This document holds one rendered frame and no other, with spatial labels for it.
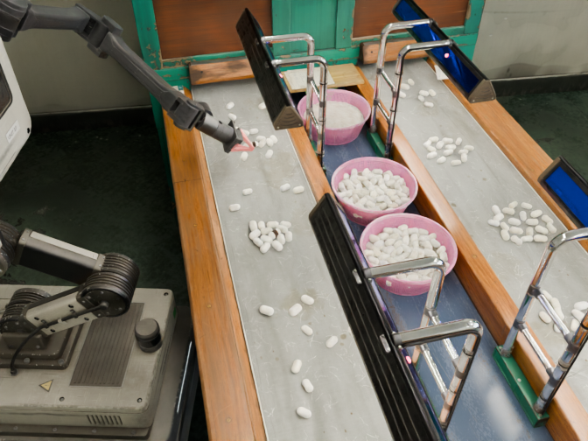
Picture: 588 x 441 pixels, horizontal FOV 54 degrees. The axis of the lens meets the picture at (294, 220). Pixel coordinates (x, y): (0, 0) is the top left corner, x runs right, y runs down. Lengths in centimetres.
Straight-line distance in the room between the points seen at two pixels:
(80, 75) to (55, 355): 197
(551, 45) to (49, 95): 291
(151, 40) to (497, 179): 130
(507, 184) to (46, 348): 147
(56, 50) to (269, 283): 217
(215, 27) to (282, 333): 124
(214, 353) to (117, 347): 49
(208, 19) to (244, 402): 142
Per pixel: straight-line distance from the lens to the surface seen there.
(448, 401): 125
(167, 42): 226
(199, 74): 226
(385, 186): 185
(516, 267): 169
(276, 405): 134
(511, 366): 152
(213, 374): 137
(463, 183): 192
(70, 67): 342
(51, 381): 181
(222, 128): 178
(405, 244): 167
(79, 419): 181
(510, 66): 383
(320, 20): 233
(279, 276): 156
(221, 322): 144
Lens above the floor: 191
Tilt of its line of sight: 43 degrees down
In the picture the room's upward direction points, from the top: straight up
